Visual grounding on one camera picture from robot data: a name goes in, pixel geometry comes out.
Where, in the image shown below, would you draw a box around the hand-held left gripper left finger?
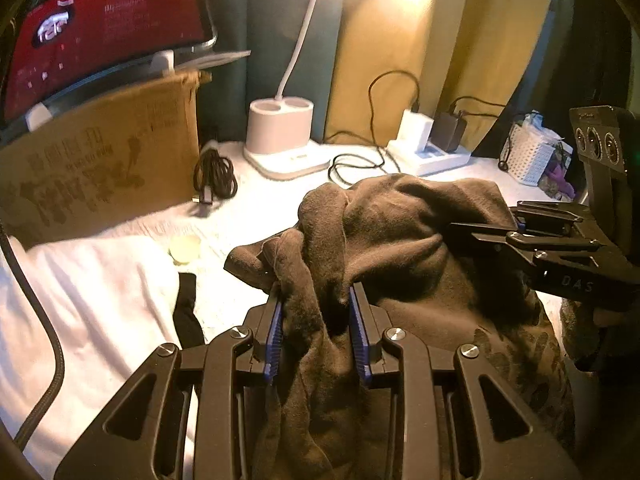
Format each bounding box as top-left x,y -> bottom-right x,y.
54,292 -> 286,480

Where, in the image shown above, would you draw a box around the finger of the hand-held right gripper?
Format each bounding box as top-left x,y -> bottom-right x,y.
447,222 -> 606,271
515,201 -> 593,233

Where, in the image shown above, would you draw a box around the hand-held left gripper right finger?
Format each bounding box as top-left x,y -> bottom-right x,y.
349,282 -> 583,480

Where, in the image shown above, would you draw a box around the brown t-shirt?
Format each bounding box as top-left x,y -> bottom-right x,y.
224,172 -> 561,480

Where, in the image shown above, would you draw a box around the purple cloth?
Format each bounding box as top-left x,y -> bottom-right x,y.
547,167 -> 576,196

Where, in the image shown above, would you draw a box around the white plastic basket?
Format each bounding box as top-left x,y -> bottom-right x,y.
497,122 -> 558,186

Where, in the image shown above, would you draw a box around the clear plastic packets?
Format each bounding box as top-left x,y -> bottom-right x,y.
512,111 -> 558,138

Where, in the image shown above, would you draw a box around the white power strip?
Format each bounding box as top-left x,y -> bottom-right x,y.
386,137 -> 472,177

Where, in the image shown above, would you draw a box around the black charger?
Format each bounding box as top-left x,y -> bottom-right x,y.
430,111 -> 469,153

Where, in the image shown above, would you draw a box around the small pale yellow lid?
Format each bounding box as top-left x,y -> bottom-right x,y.
168,234 -> 202,265

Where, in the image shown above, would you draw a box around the person's camouflage clothing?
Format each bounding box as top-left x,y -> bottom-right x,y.
470,290 -> 576,441

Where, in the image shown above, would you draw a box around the white charger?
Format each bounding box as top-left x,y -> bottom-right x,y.
400,110 -> 435,148

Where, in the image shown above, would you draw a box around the white smooth cloth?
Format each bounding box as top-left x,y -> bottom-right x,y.
0,235 -> 201,480

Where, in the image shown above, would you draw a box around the yellow curtain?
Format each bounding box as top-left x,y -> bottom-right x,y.
322,0 -> 558,146

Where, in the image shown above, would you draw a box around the white desk lamp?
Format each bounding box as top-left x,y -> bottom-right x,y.
197,0 -> 351,146
243,0 -> 436,180

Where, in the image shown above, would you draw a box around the cardboard box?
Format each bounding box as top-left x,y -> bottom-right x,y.
0,71 -> 211,251

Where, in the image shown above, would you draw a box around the tablet with red screen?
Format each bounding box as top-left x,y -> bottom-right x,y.
0,0 -> 218,128

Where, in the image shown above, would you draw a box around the black charger cable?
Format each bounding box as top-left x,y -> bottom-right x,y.
447,96 -> 508,121

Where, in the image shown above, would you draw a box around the coiled black cable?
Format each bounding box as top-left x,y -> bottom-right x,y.
192,141 -> 240,207

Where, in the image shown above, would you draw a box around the thick braided black cable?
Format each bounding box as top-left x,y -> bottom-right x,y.
0,220 -> 66,451

